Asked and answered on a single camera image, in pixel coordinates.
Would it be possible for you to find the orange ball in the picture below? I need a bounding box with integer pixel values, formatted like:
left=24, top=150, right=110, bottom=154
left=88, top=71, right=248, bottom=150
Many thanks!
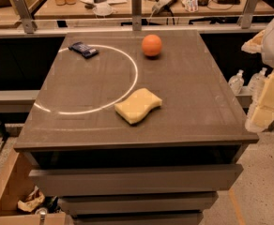
left=142, top=35, right=162, bottom=56

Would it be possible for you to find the clear plastic bottle left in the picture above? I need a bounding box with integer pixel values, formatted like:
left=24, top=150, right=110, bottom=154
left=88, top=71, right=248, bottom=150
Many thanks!
left=228, top=69, right=244, bottom=95

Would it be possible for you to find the white bowl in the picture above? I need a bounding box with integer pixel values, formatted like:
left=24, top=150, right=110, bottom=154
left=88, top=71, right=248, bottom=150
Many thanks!
left=93, top=5, right=113, bottom=17

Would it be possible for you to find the middle metal bracket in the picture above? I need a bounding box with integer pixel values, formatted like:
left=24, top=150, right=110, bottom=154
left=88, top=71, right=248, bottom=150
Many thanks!
left=131, top=0, right=142, bottom=31

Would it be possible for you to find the cardboard box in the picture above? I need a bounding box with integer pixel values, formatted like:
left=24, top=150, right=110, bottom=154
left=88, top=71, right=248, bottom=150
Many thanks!
left=0, top=150, right=69, bottom=225

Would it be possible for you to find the clear plastic bottle right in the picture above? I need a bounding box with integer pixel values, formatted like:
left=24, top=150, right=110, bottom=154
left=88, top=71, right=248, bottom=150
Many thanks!
left=248, top=67, right=267, bottom=92

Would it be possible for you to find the left metal bracket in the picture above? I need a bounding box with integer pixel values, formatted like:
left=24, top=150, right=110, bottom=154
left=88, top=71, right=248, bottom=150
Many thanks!
left=13, top=0, right=37, bottom=34

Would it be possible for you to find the white patterned box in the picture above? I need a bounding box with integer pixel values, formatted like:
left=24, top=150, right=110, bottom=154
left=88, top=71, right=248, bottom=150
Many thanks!
left=181, top=0, right=198, bottom=12

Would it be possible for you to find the right metal bracket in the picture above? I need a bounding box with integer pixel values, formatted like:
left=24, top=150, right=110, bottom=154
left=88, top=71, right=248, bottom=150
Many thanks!
left=238, top=0, right=258, bottom=29

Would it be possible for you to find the metal bracket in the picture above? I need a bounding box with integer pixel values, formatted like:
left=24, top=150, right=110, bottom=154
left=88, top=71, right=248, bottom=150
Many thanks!
left=131, top=0, right=142, bottom=31
left=238, top=0, right=258, bottom=29
left=13, top=0, right=37, bottom=34

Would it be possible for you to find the clear plastic bottle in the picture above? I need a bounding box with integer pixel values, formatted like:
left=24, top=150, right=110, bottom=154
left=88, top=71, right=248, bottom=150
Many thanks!
left=248, top=67, right=267, bottom=92
left=228, top=69, right=244, bottom=95

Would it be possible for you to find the grey drawer cabinet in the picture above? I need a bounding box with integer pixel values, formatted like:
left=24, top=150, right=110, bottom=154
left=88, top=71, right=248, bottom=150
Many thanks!
left=15, top=30, right=257, bottom=225

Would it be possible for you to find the yellow sponge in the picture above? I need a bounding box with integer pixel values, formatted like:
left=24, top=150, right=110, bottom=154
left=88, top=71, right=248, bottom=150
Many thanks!
left=114, top=88, right=162, bottom=125

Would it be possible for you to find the crumpled paper bag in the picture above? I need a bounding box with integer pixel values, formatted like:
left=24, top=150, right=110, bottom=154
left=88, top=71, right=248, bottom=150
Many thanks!
left=17, top=187, right=45, bottom=213

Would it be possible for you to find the metal can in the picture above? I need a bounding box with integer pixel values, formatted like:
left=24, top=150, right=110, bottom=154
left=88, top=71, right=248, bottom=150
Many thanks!
left=35, top=207, right=48, bottom=225

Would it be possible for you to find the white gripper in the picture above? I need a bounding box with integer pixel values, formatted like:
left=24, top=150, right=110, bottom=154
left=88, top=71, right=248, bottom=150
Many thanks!
left=241, top=19, right=274, bottom=133

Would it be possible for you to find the blue rxbar wrapper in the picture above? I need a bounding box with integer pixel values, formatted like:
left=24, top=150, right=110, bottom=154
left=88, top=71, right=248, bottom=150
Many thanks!
left=68, top=42, right=99, bottom=58

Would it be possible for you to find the white power strip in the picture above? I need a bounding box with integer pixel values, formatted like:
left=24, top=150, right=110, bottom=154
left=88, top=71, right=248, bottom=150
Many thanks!
left=152, top=0, right=177, bottom=14

